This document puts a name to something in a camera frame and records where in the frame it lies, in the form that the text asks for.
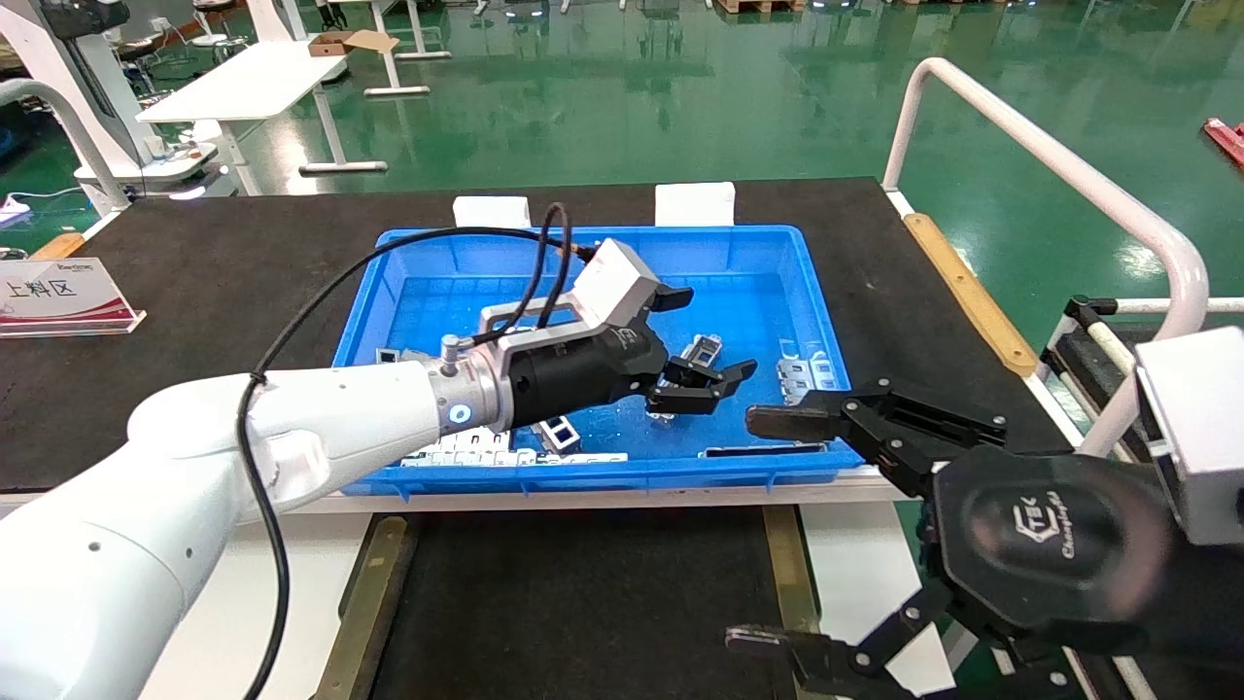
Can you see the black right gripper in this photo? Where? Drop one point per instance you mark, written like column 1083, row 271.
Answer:
column 1050, row 544

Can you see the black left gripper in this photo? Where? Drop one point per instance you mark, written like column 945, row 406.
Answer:
column 583, row 374

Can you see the silver slotted metal part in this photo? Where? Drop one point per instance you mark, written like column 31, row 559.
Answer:
column 702, row 348

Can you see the black container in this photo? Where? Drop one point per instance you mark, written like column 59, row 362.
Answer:
column 583, row 603

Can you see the blue plastic bin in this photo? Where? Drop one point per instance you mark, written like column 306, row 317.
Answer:
column 758, row 292

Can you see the white foam block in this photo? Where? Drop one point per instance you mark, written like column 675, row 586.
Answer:
column 695, row 204
column 491, row 212

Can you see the long white strip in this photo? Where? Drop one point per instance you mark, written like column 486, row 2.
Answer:
column 583, row 458

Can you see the white slotted plate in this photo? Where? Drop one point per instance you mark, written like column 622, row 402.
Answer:
column 476, row 443

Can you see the wooden edge strip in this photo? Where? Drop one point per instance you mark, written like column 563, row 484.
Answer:
column 972, row 297
column 58, row 246

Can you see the wooden pallet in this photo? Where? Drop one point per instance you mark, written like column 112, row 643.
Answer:
column 758, row 6

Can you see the white tube railing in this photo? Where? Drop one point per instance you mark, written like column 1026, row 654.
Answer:
column 1069, row 167

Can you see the white panel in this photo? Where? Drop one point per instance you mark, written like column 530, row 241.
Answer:
column 321, row 583

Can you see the small open cardboard box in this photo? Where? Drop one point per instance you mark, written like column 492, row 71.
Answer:
column 335, row 44

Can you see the white desk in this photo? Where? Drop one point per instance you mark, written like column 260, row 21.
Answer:
column 243, row 83

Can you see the red floor object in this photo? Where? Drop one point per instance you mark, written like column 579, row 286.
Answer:
column 1226, row 141

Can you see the white stool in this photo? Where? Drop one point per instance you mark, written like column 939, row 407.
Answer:
column 209, row 39

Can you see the grey tube railing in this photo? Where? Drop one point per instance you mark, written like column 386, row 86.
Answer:
column 97, row 160

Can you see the red white table sign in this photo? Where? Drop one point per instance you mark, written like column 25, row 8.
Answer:
column 58, row 297

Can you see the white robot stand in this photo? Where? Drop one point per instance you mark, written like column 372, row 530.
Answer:
column 83, row 97

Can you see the white power strip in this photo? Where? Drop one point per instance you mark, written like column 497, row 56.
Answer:
column 12, row 207

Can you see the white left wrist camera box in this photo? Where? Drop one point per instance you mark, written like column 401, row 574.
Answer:
column 612, row 282

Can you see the grey square hole bracket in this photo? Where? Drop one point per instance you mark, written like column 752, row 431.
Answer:
column 561, row 435

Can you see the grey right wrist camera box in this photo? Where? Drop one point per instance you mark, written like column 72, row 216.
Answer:
column 1200, row 437

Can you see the white desk frame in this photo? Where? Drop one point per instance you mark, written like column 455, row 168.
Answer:
column 397, row 91

